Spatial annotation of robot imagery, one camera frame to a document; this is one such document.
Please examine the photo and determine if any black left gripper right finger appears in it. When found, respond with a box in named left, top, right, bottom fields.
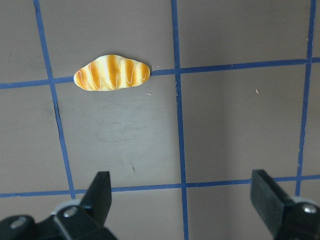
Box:
left=250, top=169, right=320, bottom=240

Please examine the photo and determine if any toy croissant bread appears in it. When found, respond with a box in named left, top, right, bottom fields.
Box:
left=73, top=54, right=151, bottom=92

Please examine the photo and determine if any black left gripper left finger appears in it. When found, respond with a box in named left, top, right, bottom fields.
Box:
left=0, top=171, right=117, bottom=240

